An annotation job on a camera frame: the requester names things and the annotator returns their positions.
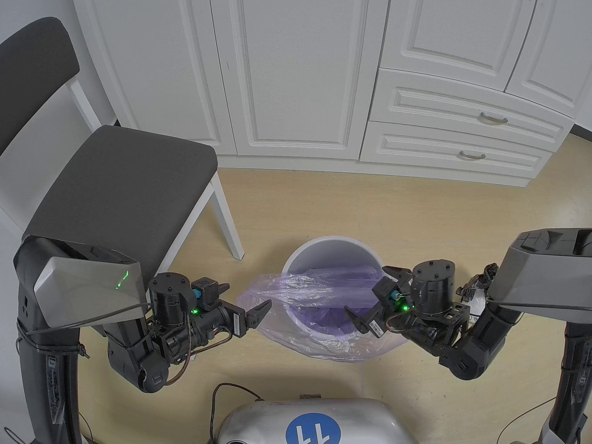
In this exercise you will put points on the white wardrobe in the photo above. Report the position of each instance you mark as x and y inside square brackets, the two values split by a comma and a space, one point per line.
[300, 63]

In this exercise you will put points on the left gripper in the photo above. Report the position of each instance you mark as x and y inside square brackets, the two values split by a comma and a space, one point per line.
[222, 324]

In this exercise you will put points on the white trash bin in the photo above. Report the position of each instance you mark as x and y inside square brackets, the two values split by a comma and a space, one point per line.
[333, 252]

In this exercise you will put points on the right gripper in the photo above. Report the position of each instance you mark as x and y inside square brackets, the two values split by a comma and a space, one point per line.
[393, 324]

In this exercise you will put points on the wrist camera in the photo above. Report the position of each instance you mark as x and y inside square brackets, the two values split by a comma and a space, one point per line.
[391, 294]
[208, 292]

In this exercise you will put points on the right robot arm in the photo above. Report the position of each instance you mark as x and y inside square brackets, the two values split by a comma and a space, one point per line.
[536, 275]

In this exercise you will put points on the black plastic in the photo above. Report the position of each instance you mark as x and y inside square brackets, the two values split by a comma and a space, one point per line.
[485, 273]

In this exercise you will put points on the white chair dark grey seat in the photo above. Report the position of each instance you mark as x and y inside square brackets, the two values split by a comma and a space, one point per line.
[115, 178]

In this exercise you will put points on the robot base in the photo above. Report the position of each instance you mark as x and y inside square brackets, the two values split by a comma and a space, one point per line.
[259, 421]

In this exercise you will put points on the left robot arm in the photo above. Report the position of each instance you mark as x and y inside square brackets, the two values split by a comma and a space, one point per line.
[78, 289]

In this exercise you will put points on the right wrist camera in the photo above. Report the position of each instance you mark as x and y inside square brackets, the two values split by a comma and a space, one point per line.
[391, 294]

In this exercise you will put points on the purple plastic bag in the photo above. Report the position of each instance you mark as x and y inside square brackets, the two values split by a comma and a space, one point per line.
[296, 294]

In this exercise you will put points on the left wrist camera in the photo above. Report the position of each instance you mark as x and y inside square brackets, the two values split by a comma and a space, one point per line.
[208, 292]

